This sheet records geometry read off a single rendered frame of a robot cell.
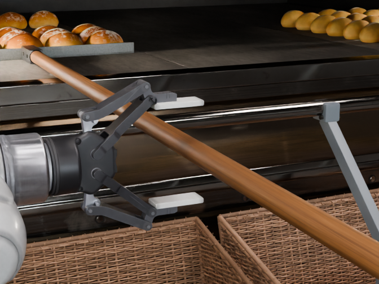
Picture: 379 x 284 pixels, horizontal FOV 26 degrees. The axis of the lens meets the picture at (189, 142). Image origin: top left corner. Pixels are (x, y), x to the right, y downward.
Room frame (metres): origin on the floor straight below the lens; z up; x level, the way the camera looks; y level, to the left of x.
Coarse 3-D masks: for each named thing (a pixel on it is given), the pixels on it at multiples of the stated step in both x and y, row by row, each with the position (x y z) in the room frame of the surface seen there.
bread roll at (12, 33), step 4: (8, 32) 2.10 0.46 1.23; (12, 32) 2.09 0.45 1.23; (16, 32) 2.09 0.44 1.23; (20, 32) 2.10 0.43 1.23; (24, 32) 2.10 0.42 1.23; (28, 32) 2.12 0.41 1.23; (4, 36) 2.09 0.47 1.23; (8, 36) 2.08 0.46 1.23; (0, 40) 2.09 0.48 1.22; (4, 40) 2.08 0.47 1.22
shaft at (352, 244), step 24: (72, 72) 1.62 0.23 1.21; (96, 96) 1.43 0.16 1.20; (144, 120) 1.22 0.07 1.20; (168, 144) 1.13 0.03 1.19; (192, 144) 1.06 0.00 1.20; (216, 168) 0.98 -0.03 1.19; (240, 168) 0.94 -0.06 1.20; (240, 192) 0.93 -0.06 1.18; (264, 192) 0.87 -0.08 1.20; (288, 192) 0.85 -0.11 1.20; (288, 216) 0.82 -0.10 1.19; (312, 216) 0.78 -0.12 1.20; (336, 240) 0.74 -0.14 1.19; (360, 240) 0.71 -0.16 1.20; (360, 264) 0.70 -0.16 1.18
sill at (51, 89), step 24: (144, 72) 1.80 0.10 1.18; (168, 72) 1.80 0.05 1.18; (192, 72) 1.80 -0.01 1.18; (216, 72) 1.82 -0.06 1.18; (240, 72) 1.84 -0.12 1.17; (264, 72) 1.87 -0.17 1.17; (288, 72) 1.90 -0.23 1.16; (312, 72) 1.92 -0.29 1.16; (336, 72) 1.95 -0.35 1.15; (360, 72) 1.98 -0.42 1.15; (0, 96) 1.62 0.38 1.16; (24, 96) 1.64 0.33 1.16; (48, 96) 1.66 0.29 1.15; (72, 96) 1.68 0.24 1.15
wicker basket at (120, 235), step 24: (48, 240) 1.62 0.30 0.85; (72, 240) 1.64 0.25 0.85; (96, 240) 1.66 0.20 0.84; (120, 240) 1.68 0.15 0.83; (144, 240) 1.70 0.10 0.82; (168, 240) 1.73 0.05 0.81; (192, 240) 1.75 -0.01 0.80; (216, 240) 1.68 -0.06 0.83; (24, 264) 1.58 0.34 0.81; (48, 264) 1.61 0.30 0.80; (72, 264) 1.62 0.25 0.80; (96, 264) 1.64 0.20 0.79; (120, 264) 1.66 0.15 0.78; (144, 264) 1.69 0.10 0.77; (168, 264) 1.71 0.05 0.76; (192, 264) 1.73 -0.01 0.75; (216, 264) 1.68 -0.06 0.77
